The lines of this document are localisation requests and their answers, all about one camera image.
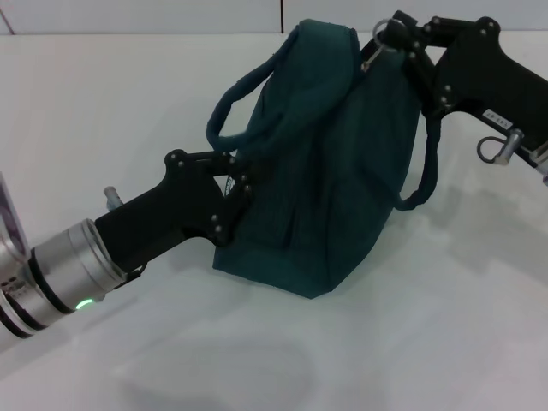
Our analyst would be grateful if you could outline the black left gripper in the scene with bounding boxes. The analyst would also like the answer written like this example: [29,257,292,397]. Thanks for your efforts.
[93,149,258,271]

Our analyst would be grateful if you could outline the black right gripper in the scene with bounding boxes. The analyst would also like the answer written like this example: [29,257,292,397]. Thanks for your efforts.
[384,11,548,158]

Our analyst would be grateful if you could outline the dark teal fabric bag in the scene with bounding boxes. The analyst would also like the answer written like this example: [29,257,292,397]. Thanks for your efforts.
[205,17,442,300]

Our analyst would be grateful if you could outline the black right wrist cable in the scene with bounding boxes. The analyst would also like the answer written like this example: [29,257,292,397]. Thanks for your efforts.
[477,127,526,166]

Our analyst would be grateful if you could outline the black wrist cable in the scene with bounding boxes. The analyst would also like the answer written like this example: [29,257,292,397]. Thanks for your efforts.
[119,263,149,286]
[477,127,526,166]

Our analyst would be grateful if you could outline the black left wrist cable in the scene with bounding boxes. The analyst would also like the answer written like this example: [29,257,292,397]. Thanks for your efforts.
[119,263,149,286]

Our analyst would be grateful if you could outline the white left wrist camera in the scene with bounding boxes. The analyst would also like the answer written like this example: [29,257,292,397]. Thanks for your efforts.
[0,170,29,258]

